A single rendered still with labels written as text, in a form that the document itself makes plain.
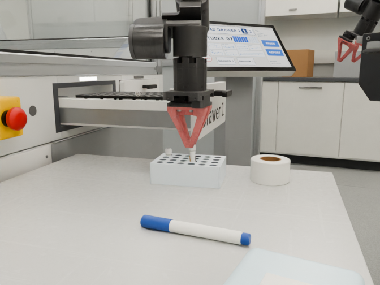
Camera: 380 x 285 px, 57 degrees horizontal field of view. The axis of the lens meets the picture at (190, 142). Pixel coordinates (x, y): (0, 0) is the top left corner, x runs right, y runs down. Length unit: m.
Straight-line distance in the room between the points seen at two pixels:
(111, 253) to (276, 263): 0.19
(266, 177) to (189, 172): 0.13
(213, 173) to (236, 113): 1.20
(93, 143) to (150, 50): 0.46
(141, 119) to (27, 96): 0.23
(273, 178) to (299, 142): 3.17
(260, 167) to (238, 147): 1.20
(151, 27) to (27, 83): 0.31
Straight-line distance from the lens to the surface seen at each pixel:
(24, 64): 0.79
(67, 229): 0.48
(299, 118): 3.75
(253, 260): 0.30
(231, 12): 2.56
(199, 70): 0.58
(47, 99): 0.84
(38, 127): 0.81
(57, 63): 0.86
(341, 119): 3.75
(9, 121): 0.66
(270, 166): 0.62
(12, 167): 0.77
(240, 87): 1.78
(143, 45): 0.59
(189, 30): 0.58
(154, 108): 0.75
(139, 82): 1.21
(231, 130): 1.78
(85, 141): 0.96
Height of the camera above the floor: 0.95
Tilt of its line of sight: 11 degrees down
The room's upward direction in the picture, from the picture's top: straight up
